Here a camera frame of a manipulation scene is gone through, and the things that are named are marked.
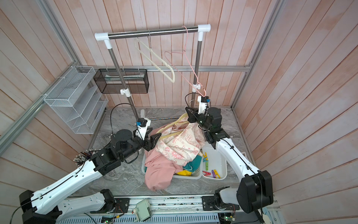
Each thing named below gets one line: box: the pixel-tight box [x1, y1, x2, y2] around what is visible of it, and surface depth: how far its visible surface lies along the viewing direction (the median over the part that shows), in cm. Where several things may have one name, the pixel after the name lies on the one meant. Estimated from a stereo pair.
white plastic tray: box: [201, 147, 228, 181], surface depth 88 cm
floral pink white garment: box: [155, 114, 206, 166], surface depth 76 cm
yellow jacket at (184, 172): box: [176, 169, 193, 177], surface depth 80 cm
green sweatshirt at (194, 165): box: [182, 154, 203, 173], surface depth 78 cm
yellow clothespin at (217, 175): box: [213, 169, 221, 179], surface depth 85 cm
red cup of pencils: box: [73, 148, 96, 167], surface depth 73 cm
